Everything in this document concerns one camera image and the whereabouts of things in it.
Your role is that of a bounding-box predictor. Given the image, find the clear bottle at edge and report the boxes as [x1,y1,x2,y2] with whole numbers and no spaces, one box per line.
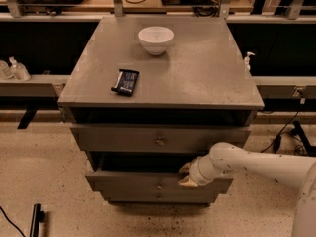
[0,60,13,79]

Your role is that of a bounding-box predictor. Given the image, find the black bundled cables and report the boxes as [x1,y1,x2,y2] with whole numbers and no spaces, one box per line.
[191,0,221,18]

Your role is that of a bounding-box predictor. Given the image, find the grey top drawer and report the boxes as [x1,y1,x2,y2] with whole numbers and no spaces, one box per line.
[70,124,250,153]

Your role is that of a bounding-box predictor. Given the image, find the clear sanitizer bottle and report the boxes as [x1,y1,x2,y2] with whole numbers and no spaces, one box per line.
[9,57,31,81]

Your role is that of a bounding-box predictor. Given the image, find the grey bottom drawer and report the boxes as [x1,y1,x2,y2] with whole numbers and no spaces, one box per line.
[102,190,218,204]

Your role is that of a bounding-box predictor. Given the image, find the black floor cable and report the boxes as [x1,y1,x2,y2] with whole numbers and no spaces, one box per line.
[0,204,28,237]
[260,97,309,157]

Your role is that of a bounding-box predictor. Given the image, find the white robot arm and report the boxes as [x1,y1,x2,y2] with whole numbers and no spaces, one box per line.
[178,142,316,237]

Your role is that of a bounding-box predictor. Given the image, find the white bowl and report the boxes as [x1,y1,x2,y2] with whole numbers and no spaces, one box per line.
[138,26,174,55]

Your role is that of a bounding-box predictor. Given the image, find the grey drawer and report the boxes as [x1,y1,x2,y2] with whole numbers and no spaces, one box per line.
[70,124,250,153]
[102,190,218,204]
[86,153,232,194]

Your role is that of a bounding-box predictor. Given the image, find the black stand foot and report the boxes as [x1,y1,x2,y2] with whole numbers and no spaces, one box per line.
[29,203,45,237]

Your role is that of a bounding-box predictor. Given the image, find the white pump bottle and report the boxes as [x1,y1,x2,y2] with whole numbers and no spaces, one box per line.
[244,51,256,71]

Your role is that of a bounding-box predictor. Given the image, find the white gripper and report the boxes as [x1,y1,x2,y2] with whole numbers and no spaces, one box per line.
[178,157,211,187]

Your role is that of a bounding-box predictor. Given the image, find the black metal leg right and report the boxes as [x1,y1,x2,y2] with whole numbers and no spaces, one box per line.
[293,121,316,157]

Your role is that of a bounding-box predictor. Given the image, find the black floor cable right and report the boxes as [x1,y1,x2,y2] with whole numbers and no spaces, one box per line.
[260,97,309,157]

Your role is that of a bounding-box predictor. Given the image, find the black floor cable left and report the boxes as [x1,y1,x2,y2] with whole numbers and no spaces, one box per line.
[0,204,28,237]

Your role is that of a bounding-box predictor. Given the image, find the grey drawer cabinet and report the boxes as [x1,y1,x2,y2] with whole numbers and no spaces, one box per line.
[57,15,266,208]

